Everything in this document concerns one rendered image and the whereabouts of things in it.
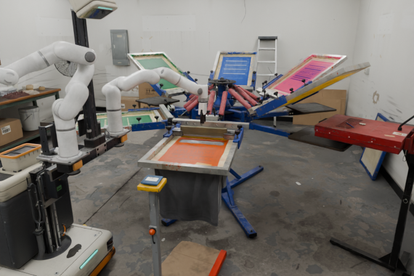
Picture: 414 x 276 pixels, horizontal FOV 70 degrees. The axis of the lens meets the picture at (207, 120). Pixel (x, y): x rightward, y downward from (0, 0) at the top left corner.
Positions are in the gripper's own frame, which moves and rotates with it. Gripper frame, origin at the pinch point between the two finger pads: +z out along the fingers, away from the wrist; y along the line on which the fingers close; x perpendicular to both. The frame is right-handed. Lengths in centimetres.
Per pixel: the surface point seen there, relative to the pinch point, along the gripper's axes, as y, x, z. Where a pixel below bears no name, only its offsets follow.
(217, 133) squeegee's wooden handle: 1.4, 11.9, 9.7
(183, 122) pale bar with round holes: -22.2, -22.7, 9.4
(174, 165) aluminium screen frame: 60, -4, 13
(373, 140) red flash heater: 11, 121, 3
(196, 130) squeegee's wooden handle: 1.4, -4.8, 8.9
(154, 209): 79, -10, 33
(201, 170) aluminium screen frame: 60, 13, 15
